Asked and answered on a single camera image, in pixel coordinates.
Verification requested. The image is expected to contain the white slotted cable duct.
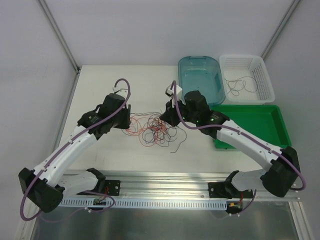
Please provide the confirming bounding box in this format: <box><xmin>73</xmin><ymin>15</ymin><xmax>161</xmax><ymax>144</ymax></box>
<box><xmin>59</xmin><ymin>197</ymin><xmax>227</xmax><ymax>211</ymax></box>

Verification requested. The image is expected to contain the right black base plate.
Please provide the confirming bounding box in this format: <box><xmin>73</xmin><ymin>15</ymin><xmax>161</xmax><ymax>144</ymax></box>
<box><xmin>207</xmin><ymin>182</ymin><xmax>226</xmax><ymax>198</ymax></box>

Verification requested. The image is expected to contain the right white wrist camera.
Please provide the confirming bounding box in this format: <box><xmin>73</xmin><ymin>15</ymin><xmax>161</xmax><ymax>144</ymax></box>
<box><xmin>165</xmin><ymin>85</ymin><xmax>183</xmax><ymax>108</ymax></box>

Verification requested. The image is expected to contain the orange red thin cable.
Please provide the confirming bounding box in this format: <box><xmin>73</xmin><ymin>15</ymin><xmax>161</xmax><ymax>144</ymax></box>
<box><xmin>122</xmin><ymin>117</ymin><xmax>176</xmax><ymax>148</ymax></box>

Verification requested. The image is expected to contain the aluminium mounting rail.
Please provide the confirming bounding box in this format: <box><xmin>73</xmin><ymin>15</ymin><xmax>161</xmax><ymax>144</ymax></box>
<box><xmin>54</xmin><ymin>170</ymin><xmax>301</xmax><ymax>202</ymax></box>

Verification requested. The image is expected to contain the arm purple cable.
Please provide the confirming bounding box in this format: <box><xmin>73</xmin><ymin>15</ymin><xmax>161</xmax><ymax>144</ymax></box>
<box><xmin>172</xmin><ymin>80</ymin><xmax>308</xmax><ymax>191</ymax></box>
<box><xmin>19</xmin><ymin>78</ymin><xmax>132</xmax><ymax>222</ymax></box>

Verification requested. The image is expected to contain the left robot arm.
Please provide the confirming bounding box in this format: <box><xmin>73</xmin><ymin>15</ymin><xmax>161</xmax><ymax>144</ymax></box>
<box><xmin>18</xmin><ymin>90</ymin><xmax>131</xmax><ymax>213</ymax></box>

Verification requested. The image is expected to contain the green plastic tray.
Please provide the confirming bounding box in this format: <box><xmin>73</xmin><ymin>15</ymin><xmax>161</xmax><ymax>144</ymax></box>
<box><xmin>211</xmin><ymin>104</ymin><xmax>292</xmax><ymax>149</ymax></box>

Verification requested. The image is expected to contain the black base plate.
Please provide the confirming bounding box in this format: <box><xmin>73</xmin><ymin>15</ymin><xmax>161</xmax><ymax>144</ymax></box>
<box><xmin>207</xmin><ymin>182</ymin><xmax>226</xmax><ymax>198</ymax></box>
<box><xmin>102</xmin><ymin>180</ymin><xmax>121</xmax><ymax>196</ymax></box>

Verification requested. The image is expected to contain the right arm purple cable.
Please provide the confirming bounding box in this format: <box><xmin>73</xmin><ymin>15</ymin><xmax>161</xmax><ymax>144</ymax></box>
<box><xmin>172</xmin><ymin>80</ymin><xmax>308</xmax><ymax>191</ymax></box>

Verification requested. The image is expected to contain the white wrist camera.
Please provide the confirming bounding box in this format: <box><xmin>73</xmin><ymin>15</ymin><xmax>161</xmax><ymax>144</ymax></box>
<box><xmin>165</xmin><ymin>85</ymin><xmax>183</xmax><ymax>108</ymax></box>
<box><xmin>112</xmin><ymin>87</ymin><xmax>128</xmax><ymax>98</ymax></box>

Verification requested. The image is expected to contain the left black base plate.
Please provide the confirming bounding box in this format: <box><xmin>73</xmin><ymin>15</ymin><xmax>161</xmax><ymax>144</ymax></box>
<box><xmin>102</xmin><ymin>180</ymin><xmax>121</xmax><ymax>196</ymax></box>

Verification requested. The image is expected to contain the purple thin cable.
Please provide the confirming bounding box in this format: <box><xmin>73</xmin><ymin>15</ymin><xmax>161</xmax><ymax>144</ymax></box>
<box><xmin>139</xmin><ymin>119</ymin><xmax>188</xmax><ymax>154</ymax></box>

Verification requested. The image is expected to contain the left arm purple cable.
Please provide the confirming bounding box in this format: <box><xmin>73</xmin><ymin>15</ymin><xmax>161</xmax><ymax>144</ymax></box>
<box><xmin>19</xmin><ymin>78</ymin><xmax>132</xmax><ymax>222</ymax></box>

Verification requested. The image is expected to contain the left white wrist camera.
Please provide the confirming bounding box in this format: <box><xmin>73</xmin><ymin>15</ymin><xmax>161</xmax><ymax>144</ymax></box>
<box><xmin>112</xmin><ymin>87</ymin><xmax>128</xmax><ymax>98</ymax></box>

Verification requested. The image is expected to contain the aluminium frame post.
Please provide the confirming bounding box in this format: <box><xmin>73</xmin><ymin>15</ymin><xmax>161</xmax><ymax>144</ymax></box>
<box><xmin>36</xmin><ymin>0</ymin><xmax>80</xmax><ymax>73</ymax></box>
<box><xmin>260</xmin><ymin>0</ymin><xmax>303</xmax><ymax>61</ymax></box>

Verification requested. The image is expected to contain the teal transparent plastic tub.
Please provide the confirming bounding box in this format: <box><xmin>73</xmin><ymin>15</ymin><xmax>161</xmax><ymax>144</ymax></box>
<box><xmin>178</xmin><ymin>56</ymin><xmax>226</xmax><ymax>106</ymax></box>

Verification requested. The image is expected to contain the white perforated plastic basket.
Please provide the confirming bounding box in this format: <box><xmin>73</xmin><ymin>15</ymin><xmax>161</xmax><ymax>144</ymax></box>
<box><xmin>219</xmin><ymin>54</ymin><xmax>276</xmax><ymax>105</ymax></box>

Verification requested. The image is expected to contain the left aluminium frame post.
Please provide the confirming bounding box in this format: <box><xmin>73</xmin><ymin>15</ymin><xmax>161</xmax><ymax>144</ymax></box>
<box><xmin>36</xmin><ymin>0</ymin><xmax>80</xmax><ymax>73</ymax></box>

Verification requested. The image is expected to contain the right aluminium frame post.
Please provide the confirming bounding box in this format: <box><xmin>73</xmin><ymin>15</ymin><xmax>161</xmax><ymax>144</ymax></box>
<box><xmin>260</xmin><ymin>0</ymin><xmax>303</xmax><ymax>61</ymax></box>

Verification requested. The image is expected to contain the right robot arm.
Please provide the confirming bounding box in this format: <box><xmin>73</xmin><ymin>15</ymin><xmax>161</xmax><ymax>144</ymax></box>
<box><xmin>160</xmin><ymin>87</ymin><xmax>302</xmax><ymax>199</ymax></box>

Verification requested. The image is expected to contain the black thin cable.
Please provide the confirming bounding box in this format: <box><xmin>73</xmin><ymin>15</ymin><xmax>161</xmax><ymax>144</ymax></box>
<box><xmin>124</xmin><ymin>111</ymin><xmax>176</xmax><ymax>141</ymax></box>
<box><xmin>223</xmin><ymin>76</ymin><xmax>257</xmax><ymax>97</ymax></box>

